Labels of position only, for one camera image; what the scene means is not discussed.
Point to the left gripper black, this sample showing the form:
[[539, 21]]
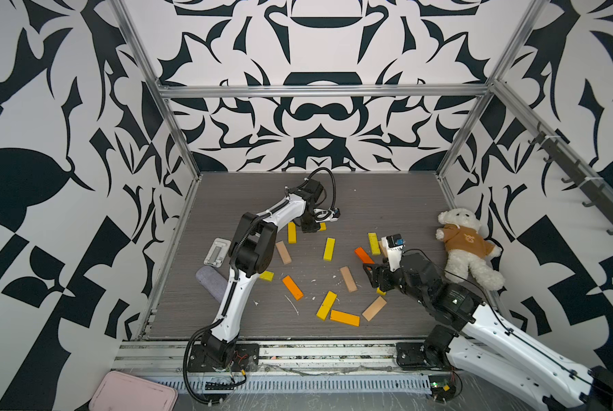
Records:
[[315, 226]]

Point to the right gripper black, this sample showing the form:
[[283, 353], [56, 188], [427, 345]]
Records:
[[381, 270]]

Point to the natural wood block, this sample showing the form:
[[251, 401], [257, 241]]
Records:
[[374, 309], [284, 253], [383, 249], [348, 279]]

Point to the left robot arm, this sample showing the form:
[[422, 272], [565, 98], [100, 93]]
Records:
[[252, 251]]

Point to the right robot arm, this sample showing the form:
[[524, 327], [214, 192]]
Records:
[[472, 337]]

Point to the orange block right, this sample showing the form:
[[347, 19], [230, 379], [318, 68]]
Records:
[[363, 256]]

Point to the orange block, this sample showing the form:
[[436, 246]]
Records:
[[363, 256], [293, 288]]

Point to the natural wood block bottom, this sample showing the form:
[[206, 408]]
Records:
[[374, 309]]

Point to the white teddy bear brown shirt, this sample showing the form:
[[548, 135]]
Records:
[[469, 254]]

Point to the orange-yellow block bottom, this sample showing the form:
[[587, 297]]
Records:
[[345, 318]]

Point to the orange block lower left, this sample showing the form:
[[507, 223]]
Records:
[[293, 288]]

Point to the green circuit board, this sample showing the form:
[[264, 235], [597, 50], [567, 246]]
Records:
[[442, 390]]

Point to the clear plastic package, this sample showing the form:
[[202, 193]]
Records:
[[217, 253]]

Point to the pink tray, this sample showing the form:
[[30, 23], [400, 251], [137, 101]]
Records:
[[120, 391]]

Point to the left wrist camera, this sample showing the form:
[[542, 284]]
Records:
[[328, 215]]

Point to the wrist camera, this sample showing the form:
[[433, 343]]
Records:
[[393, 245], [328, 215]]

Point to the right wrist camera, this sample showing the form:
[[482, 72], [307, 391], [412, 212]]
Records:
[[393, 245]]

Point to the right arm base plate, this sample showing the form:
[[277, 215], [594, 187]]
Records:
[[415, 356]]

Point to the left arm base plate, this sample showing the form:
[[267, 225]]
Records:
[[241, 357]]

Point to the wall hook rail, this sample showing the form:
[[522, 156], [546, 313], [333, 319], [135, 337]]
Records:
[[578, 173]]

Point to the white cable duct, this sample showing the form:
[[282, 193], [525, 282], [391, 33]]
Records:
[[326, 384]]

